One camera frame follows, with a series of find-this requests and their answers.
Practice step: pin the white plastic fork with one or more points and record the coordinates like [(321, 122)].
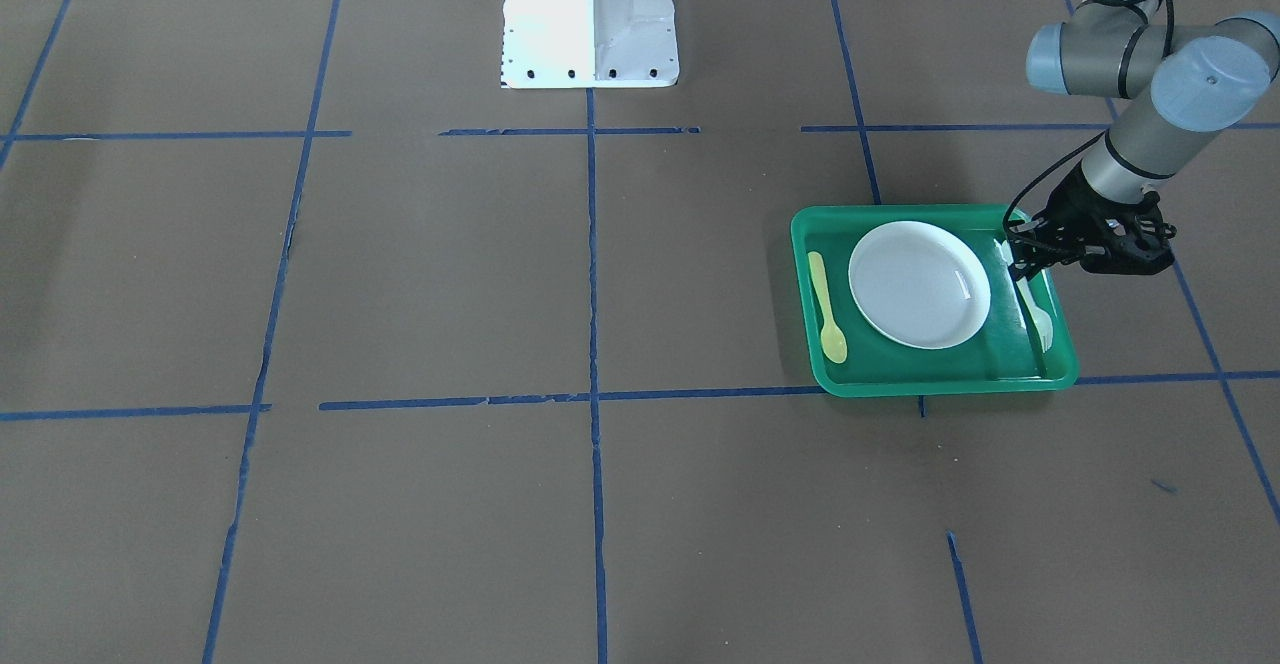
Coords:
[(1039, 321)]

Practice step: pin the green plastic tray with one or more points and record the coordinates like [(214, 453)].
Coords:
[(1003, 357)]

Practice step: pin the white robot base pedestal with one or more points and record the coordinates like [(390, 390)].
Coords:
[(577, 44)]

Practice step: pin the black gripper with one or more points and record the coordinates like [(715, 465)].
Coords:
[(1072, 211)]

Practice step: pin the white round plate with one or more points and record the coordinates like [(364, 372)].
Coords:
[(919, 285)]

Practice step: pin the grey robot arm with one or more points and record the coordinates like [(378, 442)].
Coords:
[(1183, 85)]

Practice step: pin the yellow plastic spoon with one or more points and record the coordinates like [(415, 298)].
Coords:
[(832, 340)]

